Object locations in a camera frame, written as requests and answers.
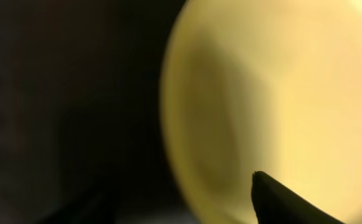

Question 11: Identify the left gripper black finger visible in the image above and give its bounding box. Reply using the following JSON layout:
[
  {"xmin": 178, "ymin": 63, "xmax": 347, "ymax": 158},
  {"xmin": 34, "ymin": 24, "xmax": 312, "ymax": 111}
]
[{"xmin": 251, "ymin": 171, "xmax": 343, "ymax": 224}]

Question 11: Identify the yellow plate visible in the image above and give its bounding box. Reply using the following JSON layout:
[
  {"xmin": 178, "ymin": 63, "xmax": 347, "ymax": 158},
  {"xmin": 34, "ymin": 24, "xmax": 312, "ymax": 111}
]
[{"xmin": 160, "ymin": 0, "xmax": 362, "ymax": 223}]

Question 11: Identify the brown serving tray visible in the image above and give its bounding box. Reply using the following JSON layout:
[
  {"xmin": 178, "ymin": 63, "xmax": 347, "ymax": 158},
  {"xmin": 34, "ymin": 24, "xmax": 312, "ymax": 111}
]
[{"xmin": 0, "ymin": 0, "xmax": 196, "ymax": 223}]

